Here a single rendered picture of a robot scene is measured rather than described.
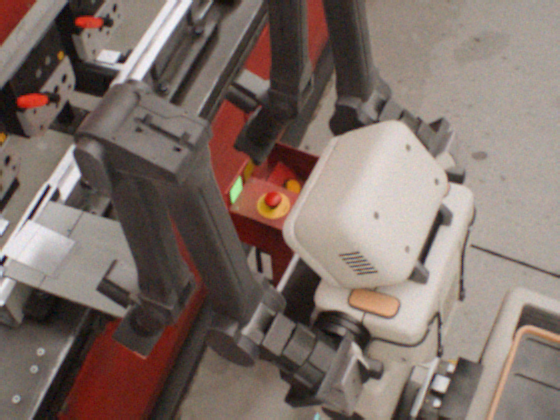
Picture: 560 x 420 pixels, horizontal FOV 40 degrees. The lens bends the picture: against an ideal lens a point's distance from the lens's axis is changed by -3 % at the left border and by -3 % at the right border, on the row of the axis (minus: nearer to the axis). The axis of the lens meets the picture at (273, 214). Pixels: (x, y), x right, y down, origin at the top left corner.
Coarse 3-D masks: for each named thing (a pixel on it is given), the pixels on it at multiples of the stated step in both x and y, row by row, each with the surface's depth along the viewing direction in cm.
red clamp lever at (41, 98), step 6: (30, 96) 130; (36, 96) 130; (42, 96) 131; (48, 96) 134; (54, 96) 135; (18, 102) 128; (24, 102) 127; (30, 102) 128; (36, 102) 130; (42, 102) 131; (54, 102) 135
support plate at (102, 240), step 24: (48, 216) 153; (72, 216) 153; (96, 216) 152; (72, 240) 149; (96, 240) 149; (120, 240) 149; (72, 264) 146; (96, 264) 146; (48, 288) 144; (72, 288) 143; (120, 312) 140
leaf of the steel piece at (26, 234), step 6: (30, 222) 152; (24, 228) 151; (30, 228) 151; (36, 228) 151; (18, 234) 151; (24, 234) 150; (30, 234) 150; (12, 240) 150; (18, 240) 150; (24, 240) 150; (12, 246) 149; (18, 246) 149; (24, 246) 149; (6, 252) 148; (12, 252) 148; (18, 252) 148; (12, 258) 148
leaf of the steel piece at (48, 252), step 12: (36, 240) 150; (48, 240) 149; (60, 240) 149; (24, 252) 148; (36, 252) 148; (48, 252) 148; (60, 252) 148; (72, 252) 147; (24, 264) 147; (36, 264) 147; (48, 264) 146; (60, 264) 144
